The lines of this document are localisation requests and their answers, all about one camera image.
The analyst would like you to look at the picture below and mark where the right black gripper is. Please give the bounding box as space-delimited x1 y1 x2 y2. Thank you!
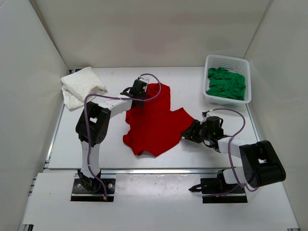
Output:
181 120 213 143

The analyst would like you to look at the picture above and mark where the red t shirt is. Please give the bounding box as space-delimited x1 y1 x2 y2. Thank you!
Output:
123 83 194 157

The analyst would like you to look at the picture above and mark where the white t shirt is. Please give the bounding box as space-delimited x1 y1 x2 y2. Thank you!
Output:
61 66 108 110

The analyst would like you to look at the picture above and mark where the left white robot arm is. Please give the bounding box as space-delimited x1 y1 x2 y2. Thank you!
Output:
76 77 149 194

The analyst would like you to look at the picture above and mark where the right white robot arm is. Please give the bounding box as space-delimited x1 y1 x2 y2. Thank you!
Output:
181 116 286 193

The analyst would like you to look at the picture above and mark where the green t shirt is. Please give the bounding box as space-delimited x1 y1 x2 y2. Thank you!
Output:
206 67 246 101

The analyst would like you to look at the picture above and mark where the white plastic basket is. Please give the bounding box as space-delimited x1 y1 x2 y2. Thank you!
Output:
202 54 252 106

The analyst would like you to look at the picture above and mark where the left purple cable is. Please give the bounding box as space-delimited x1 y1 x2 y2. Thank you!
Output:
83 73 162 202

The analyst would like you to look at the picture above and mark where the purple cable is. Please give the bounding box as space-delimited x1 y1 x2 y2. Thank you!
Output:
202 108 260 193
83 73 162 202

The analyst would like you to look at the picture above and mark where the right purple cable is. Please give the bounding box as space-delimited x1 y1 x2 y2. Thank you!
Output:
202 108 260 193

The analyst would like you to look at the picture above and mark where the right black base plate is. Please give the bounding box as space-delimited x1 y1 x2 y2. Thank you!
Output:
189 178 248 204

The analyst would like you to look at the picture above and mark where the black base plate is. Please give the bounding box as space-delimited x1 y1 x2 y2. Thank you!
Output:
189 178 248 204
70 178 116 202

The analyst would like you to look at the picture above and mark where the aluminium rail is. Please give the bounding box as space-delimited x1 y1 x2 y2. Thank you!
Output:
43 167 224 175

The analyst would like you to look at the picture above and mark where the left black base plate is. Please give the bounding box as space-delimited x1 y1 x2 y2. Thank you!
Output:
70 178 116 202

